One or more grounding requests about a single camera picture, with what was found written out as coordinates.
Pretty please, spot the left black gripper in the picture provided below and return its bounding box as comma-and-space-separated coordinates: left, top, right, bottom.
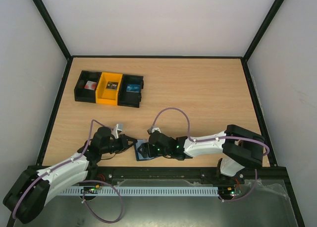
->
101, 134, 138, 154

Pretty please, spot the blue card holder wallet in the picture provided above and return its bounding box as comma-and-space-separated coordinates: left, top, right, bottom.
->
134, 139, 158, 161

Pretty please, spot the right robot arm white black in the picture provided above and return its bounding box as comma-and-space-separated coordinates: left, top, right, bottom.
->
135, 124, 270, 183

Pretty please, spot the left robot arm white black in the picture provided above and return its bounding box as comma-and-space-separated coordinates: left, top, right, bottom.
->
3, 126, 137, 224

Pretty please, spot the blue card in bin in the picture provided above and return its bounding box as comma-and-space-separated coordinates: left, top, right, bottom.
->
126, 84, 141, 93

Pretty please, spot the black card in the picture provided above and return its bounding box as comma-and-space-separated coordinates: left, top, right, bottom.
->
106, 81, 118, 90

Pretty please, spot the white red card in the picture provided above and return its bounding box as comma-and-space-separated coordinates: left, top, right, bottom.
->
84, 81, 97, 91

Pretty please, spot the right black bin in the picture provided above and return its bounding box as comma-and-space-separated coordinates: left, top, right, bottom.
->
117, 74, 144, 108

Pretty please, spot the black bin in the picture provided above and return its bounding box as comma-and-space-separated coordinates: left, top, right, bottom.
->
74, 70, 102, 103
117, 74, 144, 108

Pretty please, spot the yellow middle bin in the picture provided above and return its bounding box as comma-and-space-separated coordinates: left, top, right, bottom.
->
96, 72, 123, 106

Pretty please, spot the left black bin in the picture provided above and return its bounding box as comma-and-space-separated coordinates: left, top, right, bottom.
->
74, 70, 102, 103

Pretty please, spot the grey metal sheet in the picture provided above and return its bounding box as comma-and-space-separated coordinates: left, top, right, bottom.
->
29, 180, 297, 227

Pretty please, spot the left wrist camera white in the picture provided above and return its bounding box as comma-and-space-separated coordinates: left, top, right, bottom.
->
112, 123, 123, 139

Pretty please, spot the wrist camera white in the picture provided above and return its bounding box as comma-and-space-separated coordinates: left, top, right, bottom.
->
147, 126, 161, 135
112, 123, 123, 139

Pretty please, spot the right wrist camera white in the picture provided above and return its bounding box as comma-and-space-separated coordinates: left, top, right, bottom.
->
147, 126, 161, 135

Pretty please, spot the black aluminium frame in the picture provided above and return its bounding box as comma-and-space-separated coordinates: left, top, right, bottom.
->
4, 0, 306, 227

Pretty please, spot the light blue slotted cable duct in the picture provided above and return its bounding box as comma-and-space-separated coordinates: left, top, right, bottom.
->
59, 186, 218, 197

